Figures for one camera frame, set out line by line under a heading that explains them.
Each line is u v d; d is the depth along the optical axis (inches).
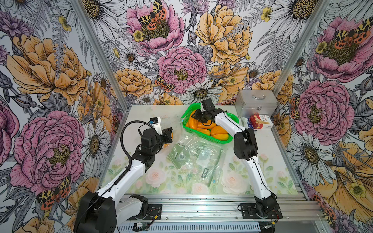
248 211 29.2
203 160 36.3
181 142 39.1
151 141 24.2
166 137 28.2
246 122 42.7
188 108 43.6
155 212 28.8
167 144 28.8
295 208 41.4
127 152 24.3
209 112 32.9
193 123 39.7
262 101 41.9
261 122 42.6
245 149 25.4
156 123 27.7
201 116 36.7
